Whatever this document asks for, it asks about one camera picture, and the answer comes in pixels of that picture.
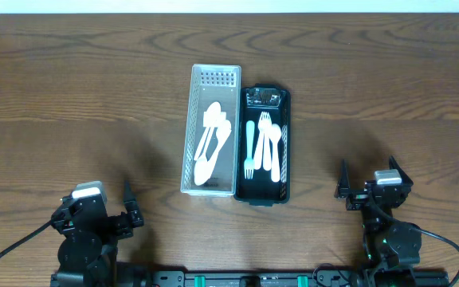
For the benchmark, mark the pale blue plastic fork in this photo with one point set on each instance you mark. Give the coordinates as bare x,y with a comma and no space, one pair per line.
249,162

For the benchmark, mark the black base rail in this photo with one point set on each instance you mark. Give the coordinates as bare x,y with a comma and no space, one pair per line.
330,276

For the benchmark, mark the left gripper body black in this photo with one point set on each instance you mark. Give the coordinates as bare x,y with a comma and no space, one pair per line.
107,221

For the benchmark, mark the white spoon diagonal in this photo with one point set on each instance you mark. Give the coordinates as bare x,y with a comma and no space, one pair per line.
203,163

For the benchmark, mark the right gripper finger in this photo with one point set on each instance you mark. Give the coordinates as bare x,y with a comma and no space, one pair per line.
393,165
343,181

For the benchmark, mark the white fork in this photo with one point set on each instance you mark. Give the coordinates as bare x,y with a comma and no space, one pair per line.
267,162
262,126

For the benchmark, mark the clear perforated plastic basket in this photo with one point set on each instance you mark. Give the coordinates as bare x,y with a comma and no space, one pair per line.
205,177

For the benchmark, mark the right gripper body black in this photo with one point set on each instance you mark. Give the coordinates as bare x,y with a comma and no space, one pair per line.
371,198

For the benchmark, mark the black perforated plastic basket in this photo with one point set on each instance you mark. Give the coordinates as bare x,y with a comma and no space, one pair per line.
261,190

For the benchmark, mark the white spoon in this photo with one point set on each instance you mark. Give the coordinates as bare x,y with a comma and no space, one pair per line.
203,173
275,136
223,132

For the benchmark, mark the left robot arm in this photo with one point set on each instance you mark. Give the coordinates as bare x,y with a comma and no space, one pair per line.
88,255

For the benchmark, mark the white spoon horizontal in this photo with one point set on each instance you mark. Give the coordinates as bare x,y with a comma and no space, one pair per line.
209,118

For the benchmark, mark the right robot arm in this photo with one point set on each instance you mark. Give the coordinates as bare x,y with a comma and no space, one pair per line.
391,246

